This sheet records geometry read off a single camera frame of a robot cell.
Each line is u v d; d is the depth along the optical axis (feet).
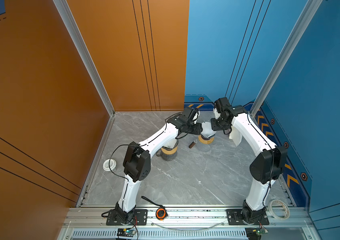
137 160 1.73
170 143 2.83
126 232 2.32
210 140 2.93
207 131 2.91
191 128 2.48
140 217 2.42
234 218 2.38
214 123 2.58
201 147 3.24
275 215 2.39
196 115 2.37
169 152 2.84
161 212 2.38
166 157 2.97
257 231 2.29
